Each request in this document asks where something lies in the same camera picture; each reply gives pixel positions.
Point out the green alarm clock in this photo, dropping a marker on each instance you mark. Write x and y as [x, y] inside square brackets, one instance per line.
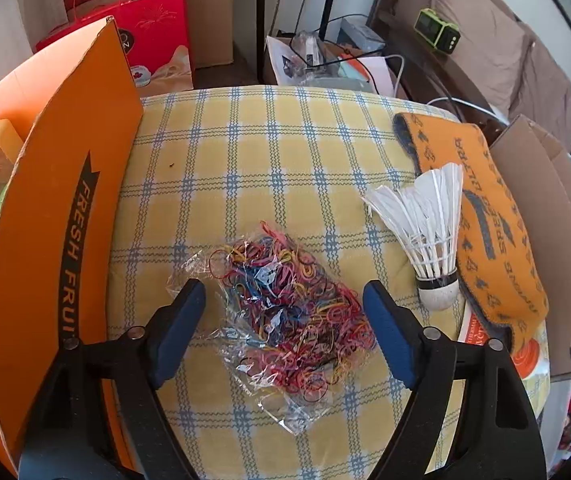
[435, 30]

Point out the empty brown cardboard box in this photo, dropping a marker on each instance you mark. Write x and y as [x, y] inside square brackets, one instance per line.
[530, 160]

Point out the red chocolate gift bag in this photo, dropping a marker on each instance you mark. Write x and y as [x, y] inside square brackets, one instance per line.
[160, 35]

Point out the large brown cardboard box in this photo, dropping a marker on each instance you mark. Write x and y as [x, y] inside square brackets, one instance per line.
[210, 15]

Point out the brown sofa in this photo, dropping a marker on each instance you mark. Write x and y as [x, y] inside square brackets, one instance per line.
[400, 0]

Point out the bag of coloured rubber bands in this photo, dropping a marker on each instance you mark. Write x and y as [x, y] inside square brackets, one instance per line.
[285, 310]

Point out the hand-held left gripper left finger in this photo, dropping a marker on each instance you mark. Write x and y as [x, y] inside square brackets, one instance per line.
[180, 340]

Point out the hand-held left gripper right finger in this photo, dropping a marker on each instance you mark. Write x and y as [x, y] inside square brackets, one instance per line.
[385, 330]

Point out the yellow plaid tablecloth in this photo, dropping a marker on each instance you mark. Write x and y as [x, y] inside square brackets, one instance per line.
[265, 160]

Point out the brown sofa cushion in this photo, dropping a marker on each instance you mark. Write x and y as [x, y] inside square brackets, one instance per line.
[480, 35]
[545, 90]

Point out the orange and white booklet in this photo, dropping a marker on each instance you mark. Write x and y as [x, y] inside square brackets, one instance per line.
[530, 355]

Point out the white feather shuttlecock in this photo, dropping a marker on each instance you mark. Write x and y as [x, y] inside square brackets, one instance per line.
[430, 230]

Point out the grey device box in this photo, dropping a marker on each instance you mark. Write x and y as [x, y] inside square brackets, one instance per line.
[360, 35]

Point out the orange cardboard box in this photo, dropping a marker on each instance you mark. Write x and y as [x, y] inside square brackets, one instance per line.
[75, 135]

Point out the orange printed towel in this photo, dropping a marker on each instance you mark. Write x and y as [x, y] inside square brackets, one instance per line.
[490, 240]

